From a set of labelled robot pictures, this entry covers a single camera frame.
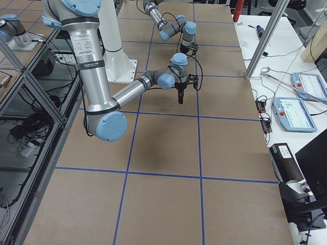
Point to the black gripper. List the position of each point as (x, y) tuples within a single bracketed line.
[(184, 48), (180, 88)]

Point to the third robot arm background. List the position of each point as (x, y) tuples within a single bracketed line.
[(14, 33)]

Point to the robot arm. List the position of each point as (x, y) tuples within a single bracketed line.
[(169, 25), (94, 33)]

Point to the blue tape grid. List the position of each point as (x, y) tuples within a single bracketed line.
[(191, 173)]

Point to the red bottle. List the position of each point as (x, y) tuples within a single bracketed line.
[(238, 10)]

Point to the metal reacher grabber stick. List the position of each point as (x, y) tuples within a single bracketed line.
[(265, 73)]

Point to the blue teach pendant near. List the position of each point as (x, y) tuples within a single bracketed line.
[(293, 115)]

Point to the blue teach pendant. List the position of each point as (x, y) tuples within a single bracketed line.
[(309, 83), (293, 115)]

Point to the grey office chair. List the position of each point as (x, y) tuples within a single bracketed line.
[(307, 32)]

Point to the blue teach pendant far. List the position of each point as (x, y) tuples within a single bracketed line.
[(309, 83)]

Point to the dark cardboard box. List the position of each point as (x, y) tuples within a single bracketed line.
[(284, 164)]

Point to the wooden board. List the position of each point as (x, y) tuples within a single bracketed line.
[(316, 10)]

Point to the black monitor with stand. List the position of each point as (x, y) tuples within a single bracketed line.
[(312, 162)]

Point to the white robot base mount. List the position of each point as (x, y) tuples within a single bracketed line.
[(119, 68)]

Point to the aluminium frame post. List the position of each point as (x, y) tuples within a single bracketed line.
[(271, 26)]

